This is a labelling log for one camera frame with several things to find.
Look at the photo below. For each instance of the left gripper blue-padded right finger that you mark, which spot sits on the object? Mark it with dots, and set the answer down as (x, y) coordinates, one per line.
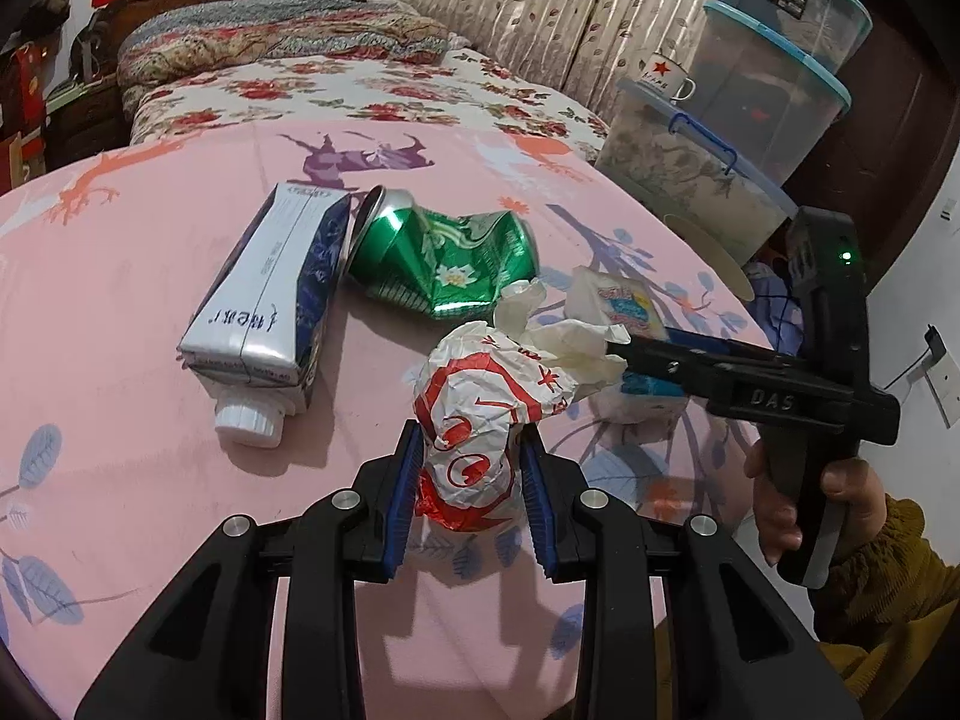
(677, 618)

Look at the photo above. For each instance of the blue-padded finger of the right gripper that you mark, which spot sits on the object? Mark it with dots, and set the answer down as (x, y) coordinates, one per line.
(691, 343)
(696, 375)

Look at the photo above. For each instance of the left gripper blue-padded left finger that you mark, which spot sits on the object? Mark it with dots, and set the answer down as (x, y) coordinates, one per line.
(201, 649)

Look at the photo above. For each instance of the blue white tissue pack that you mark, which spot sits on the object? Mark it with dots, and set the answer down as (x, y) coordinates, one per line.
(624, 304)

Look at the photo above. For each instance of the white tissue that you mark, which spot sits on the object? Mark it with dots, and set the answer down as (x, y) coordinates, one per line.
(579, 347)

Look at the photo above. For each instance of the red white wrapper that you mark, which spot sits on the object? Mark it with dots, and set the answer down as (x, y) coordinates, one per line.
(477, 390)

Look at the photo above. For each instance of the crushed green soda can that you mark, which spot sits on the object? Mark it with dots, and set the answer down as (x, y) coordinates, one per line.
(442, 267)

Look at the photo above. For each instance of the blue white milk carton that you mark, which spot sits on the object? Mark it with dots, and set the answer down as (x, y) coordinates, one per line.
(254, 341)

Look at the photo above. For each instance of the mustard yellow sleeve forearm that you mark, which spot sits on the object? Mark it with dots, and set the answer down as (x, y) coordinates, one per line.
(887, 620)

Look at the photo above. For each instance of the lower clear storage bin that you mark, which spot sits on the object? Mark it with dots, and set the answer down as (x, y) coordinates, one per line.
(674, 165)

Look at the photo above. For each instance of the pink floral bed sheet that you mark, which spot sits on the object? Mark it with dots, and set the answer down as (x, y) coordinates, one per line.
(113, 474)

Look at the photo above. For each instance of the upper clear storage bin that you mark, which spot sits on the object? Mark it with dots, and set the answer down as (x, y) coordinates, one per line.
(759, 93)

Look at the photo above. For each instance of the white enamel star mug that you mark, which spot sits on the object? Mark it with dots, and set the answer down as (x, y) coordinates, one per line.
(667, 78)

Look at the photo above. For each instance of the red floral white bed sheet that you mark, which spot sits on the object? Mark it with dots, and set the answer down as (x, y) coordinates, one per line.
(467, 89)

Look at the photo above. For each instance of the red gift bag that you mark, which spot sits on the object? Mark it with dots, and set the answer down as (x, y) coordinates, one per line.
(23, 103)

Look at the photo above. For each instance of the folded floral quilt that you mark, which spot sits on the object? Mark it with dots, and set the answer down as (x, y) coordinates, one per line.
(213, 36)

